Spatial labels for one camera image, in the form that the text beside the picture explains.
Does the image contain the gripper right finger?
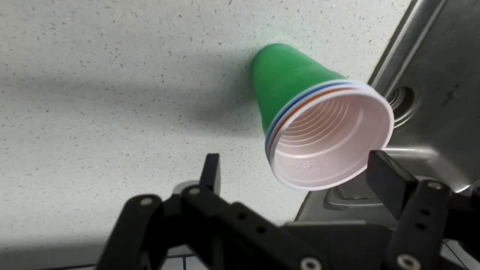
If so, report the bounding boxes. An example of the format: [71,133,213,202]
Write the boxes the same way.
[365,150,480,270]

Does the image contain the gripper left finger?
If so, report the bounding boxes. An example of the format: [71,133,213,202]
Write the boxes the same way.
[96,153,327,270]

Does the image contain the stack of plastic cups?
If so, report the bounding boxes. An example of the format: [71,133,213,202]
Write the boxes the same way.
[250,43,395,191]

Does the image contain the stainless steel sink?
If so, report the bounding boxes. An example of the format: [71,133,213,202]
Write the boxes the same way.
[294,0,480,225]

